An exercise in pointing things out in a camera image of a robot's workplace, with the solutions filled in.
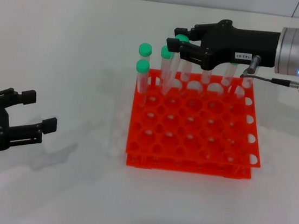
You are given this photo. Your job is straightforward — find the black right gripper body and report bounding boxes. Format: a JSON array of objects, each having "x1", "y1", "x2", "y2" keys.
[{"x1": 197, "y1": 17, "x2": 283, "y2": 79}]

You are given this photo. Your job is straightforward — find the clear test tube green cap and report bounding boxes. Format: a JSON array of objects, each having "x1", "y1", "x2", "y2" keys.
[
  {"x1": 156, "y1": 45, "x2": 174, "y2": 93},
  {"x1": 178, "y1": 57, "x2": 194, "y2": 95},
  {"x1": 137, "y1": 42, "x2": 154, "y2": 63},
  {"x1": 161, "y1": 32, "x2": 192, "y2": 98},
  {"x1": 219, "y1": 61, "x2": 240, "y2": 98},
  {"x1": 236, "y1": 73, "x2": 254, "y2": 99},
  {"x1": 131, "y1": 58, "x2": 153, "y2": 109},
  {"x1": 199, "y1": 68, "x2": 215, "y2": 97}
]

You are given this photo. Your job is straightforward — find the orange plastic test tube rack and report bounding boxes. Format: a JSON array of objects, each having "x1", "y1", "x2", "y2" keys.
[{"x1": 123, "y1": 65, "x2": 271, "y2": 183}]

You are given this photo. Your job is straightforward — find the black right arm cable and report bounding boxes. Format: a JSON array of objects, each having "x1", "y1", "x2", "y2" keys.
[{"x1": 238, "y1": 53, "x2": 299, "y2": 94}]

